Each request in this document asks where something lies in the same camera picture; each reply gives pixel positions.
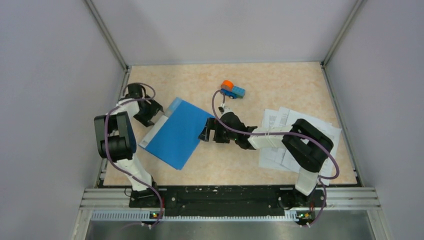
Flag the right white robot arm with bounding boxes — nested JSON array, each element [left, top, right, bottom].
[[198, 111, 335, 206]]

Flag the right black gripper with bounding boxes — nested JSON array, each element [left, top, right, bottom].
[[199, 117, 238, 143]]

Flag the grey cable duct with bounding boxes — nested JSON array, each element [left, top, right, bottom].
[[91, 210, 299, 222]]

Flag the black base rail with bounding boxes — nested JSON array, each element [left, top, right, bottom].
[[129, 185, 326, 223]]

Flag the toy truck orange blue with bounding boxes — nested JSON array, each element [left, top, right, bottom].
[[220, 80, 246, 99]]

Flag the top printed paper sheet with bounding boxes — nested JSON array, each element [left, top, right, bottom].
[[281, 110, 341, 186]]

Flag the lower printed paper sheet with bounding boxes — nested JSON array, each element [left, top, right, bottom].
[[258, 107, 300, 173]]

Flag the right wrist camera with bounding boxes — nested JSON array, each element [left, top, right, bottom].
[[218, 103, 232, 115]]

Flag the blue file folder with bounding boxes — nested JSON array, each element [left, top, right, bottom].
[[138, 97, 213, 170]]

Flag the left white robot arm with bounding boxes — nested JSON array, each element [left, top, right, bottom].
[[93, 82, 164, 207]]

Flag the printed paper sheet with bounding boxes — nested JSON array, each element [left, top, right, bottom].
[[258, 107, 300, 173], [281, 110, 341, 186]]

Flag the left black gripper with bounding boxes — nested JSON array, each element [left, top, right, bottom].
[[134, 95, 164, 127]]

